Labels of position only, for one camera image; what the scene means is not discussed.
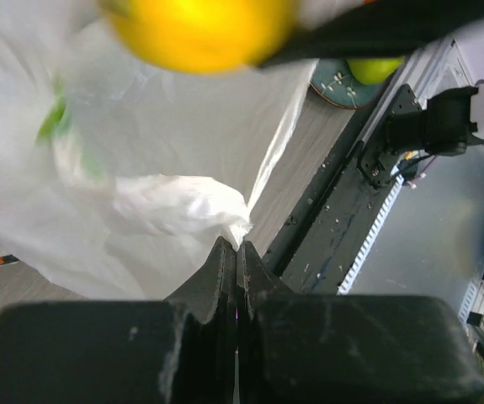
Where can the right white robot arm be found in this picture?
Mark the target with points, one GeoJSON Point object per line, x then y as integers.
{"type": "Point", "coordinates": [447, 126]}

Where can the slotted cable duct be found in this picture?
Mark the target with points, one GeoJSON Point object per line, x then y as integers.
{"type": "Point", "coordinates": [369, 241]}

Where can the white plastic bag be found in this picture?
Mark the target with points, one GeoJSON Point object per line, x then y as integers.
{"type": "Point", "coordinates": [117, 177]}

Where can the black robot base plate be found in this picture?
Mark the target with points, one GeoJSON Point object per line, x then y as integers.
{"type": "Point", "coordinates": [319, 247]}

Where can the fake yellow lemon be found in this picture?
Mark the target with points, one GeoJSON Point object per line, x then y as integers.
{"type": "Point", "coordinates": [201, 37]}

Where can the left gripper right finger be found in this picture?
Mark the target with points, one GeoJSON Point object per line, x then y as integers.
{"type": "Point", "coordinates": [296, 348]}

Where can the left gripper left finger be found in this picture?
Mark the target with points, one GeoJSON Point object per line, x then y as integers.
{"type": "Point", "coordinates": [177, 350]}

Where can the fake green apple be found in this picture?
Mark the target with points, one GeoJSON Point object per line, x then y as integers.
{"type": "Point", "coordinates": [373, 71]}

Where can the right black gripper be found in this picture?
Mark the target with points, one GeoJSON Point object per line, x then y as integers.
{"type": "Point", "coordinates": [382, 29]}

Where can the blue ceramic plate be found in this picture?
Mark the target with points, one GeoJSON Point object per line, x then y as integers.
{"type": "Point", "coordinates": [335, 83]}

